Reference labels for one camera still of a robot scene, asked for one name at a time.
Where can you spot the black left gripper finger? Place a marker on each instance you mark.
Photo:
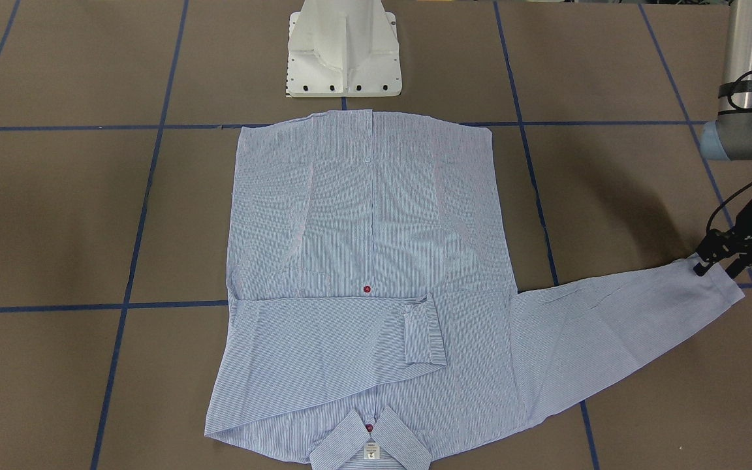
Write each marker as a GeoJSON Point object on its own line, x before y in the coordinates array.
{"type": "Point", "coordinates": [708, 255]}
{"type": "Point", "coordinates": [738, 266]}

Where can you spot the blue striped button shirt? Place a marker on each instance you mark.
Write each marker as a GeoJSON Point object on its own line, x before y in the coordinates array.
{"type": "Point", "coordinates": [374, 318]}

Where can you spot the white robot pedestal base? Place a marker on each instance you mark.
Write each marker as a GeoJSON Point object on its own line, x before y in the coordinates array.
{"type": "Point", "coordinates": [343, 49]}

